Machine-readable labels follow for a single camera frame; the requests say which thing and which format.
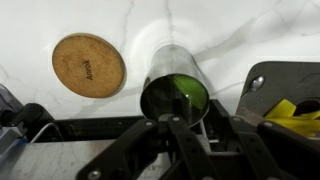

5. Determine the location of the silver steel cup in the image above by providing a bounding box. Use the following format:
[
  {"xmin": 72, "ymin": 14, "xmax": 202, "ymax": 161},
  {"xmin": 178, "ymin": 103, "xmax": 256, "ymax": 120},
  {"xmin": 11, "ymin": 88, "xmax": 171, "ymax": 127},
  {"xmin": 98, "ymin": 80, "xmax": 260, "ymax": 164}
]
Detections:
[{"xmin": 139, "ymin": 44, "xmax": 211, "ymax": 130}]

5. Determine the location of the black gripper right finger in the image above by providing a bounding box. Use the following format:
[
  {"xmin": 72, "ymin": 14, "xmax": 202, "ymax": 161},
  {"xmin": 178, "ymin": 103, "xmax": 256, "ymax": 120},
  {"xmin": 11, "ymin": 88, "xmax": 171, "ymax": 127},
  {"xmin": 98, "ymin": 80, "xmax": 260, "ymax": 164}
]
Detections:
[{"xmin": 229, "ymin": 115, "xmax": 301, "ymax": 180}]

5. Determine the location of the yellow cloth in sink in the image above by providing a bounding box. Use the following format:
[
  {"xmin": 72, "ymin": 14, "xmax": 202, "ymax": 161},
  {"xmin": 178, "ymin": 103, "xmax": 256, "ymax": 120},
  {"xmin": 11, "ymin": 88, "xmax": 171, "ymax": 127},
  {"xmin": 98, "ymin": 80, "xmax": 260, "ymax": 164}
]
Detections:
[{"xmin": 264, "ymin": 98, "xmax": 320, "ymax": 138}]

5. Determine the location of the small shiny metal piece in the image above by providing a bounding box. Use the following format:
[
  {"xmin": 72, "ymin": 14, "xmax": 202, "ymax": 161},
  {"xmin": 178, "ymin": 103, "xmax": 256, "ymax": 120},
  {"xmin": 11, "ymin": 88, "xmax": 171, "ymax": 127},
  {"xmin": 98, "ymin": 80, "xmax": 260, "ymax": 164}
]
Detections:
[{"xmin": 250, "ymin": 75, "xmax": 266, "ymax": 93}]

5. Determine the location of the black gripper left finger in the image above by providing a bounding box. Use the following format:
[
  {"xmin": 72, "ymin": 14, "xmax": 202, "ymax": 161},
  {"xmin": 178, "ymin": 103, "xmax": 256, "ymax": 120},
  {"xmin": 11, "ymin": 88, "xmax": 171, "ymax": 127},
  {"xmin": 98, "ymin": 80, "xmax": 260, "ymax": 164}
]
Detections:
[{"xmin": 75, "ymin": 114, "xmax": 218, "ymax": 180}]

